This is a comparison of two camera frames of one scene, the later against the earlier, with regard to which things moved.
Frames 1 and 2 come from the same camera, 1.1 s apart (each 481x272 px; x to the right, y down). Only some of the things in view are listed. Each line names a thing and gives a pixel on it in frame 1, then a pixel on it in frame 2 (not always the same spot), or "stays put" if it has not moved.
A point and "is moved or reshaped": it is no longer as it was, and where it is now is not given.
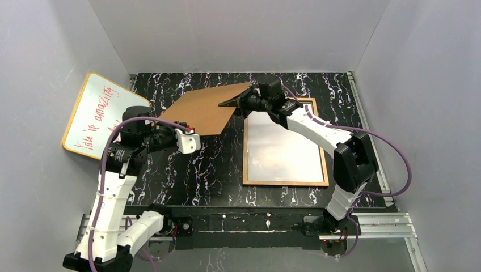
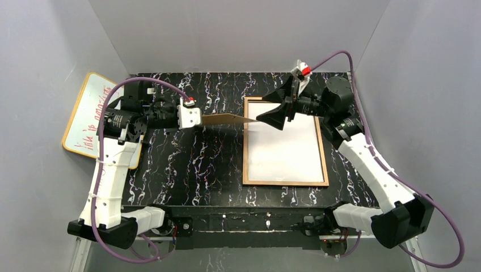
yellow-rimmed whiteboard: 98,110 stays put
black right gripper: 243,100 -> 292,106
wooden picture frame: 245,169 stays put
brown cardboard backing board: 200,109 is moved or reshaped
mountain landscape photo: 277,154 stays put
